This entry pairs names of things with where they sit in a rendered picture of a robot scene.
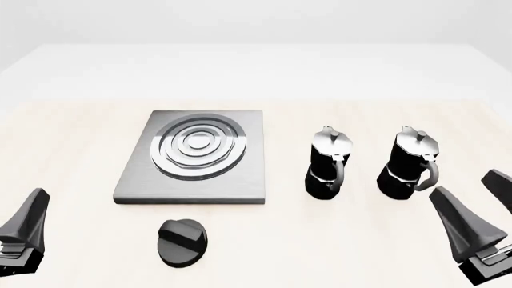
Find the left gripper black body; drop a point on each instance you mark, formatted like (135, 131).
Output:
(18, 259)

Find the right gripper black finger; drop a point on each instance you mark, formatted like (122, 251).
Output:
(500, 186)
(464, 225)

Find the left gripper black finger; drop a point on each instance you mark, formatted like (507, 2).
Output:
(28, 219)

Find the flat grey stove plate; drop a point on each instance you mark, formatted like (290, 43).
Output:
(136, 183)

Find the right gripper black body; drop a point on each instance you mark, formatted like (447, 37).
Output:
(490, 265)

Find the round black stove knob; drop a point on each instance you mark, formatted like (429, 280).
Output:
(182, 244)

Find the black moka pot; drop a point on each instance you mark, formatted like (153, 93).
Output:
(400, 174)
(324, 174)

